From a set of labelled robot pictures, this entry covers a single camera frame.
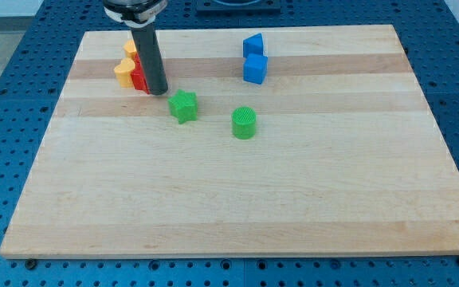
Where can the blue triangle block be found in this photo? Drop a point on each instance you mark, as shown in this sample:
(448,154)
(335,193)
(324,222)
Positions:
(253,45)

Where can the yellow heart block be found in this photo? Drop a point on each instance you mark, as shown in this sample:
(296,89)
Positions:
(123,72)

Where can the green star block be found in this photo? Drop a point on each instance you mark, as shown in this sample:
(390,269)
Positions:
(183,106)

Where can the red block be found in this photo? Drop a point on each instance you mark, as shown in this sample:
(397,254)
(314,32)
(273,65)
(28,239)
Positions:
(137,76)

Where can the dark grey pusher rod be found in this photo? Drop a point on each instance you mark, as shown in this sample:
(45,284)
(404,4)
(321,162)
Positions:
(147,46)

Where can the green cylinder block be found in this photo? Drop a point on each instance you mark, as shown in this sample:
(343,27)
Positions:
(244,123)

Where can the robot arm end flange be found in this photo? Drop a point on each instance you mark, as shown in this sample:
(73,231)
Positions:
(134,13)

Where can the blue cube block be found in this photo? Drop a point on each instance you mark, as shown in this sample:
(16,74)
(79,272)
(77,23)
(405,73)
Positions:
(255,68)

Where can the wooden board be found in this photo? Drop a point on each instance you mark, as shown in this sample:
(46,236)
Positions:
(347,159)

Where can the yellow block behind rod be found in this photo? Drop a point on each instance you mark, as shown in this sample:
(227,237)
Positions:
(130,49)

